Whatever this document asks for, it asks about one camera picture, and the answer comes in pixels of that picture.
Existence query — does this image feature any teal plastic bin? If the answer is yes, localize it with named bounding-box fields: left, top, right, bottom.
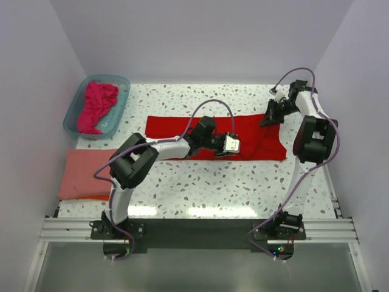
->
left=63, top=74, right=131, bottom=140

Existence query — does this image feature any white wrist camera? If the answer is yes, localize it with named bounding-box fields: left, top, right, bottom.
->
left=270, top=88, right=286, bottom=103
left=223, top=135, right=241, bottom=153

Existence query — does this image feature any magenta crumpled t-shirt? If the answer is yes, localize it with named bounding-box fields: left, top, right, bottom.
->
left=77, top=82, right=119, bottom=135

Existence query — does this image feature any red t-shirt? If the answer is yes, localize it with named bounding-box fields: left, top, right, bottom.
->
left=145, top=114, right=286, bottom=161

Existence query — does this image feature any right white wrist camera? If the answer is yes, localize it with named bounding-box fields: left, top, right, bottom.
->
left=270, top=88, right=286, bottom=103

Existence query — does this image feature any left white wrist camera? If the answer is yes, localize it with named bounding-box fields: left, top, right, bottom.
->
left=223, top=135, right=241, bottom=153

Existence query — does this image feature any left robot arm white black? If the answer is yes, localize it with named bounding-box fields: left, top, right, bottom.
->
left=94, top=116, right=241, bottom=226

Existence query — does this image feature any pink folded t-shirt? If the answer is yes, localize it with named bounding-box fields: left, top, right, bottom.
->
left=58, top=149, right=115, bottom=200

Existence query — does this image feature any aluminium frame rail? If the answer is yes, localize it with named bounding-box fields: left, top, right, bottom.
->
left=39, top=218, right=359, bottom=243

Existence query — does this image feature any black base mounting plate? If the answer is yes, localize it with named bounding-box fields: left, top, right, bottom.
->
left=89, top=217, right=307, bottom=259

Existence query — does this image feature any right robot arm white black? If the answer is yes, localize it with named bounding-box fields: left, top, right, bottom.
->
left=260, top=80, right=338, bottom=230

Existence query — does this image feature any orange folded t-shirt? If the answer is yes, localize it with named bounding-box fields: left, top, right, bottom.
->
left=80, top=195, right=109, bottom=201

